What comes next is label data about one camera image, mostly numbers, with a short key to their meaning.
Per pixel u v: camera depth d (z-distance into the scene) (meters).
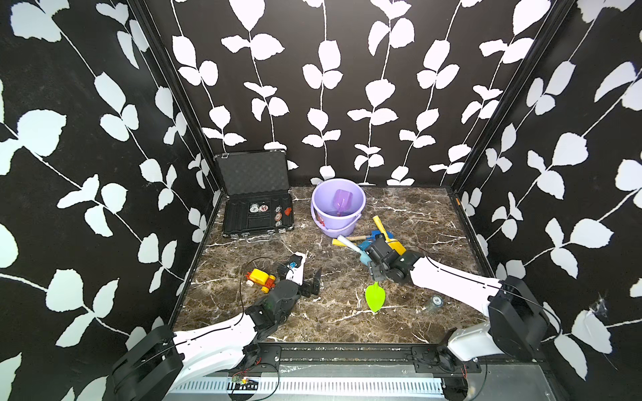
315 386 0.70
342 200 1.04
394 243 1.02
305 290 0.73
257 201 1.12
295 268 0.69
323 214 0.89
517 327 0.42
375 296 0.86
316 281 0.73
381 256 0.66
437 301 0.79
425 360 0.73
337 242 0.98
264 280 0.85
